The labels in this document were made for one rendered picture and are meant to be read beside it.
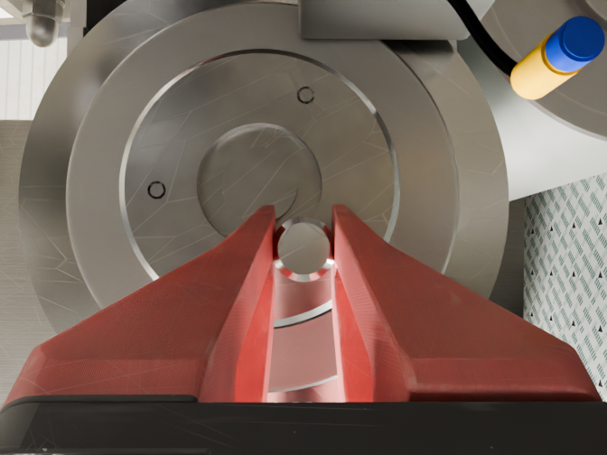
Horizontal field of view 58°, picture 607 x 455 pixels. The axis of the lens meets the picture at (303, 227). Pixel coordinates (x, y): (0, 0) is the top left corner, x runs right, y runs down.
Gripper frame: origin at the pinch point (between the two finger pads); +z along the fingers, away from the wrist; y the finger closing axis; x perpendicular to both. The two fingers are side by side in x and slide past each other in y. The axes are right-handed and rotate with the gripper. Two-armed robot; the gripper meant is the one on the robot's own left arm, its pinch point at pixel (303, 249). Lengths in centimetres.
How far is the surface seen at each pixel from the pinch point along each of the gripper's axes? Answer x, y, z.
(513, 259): 23.6, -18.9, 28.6
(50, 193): 1.1, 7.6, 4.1
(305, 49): -2.4, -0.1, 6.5
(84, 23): -2.8, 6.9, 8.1
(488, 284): 3.3, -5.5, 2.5
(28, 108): 111, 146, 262
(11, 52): 88, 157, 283
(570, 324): 16.6, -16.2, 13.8
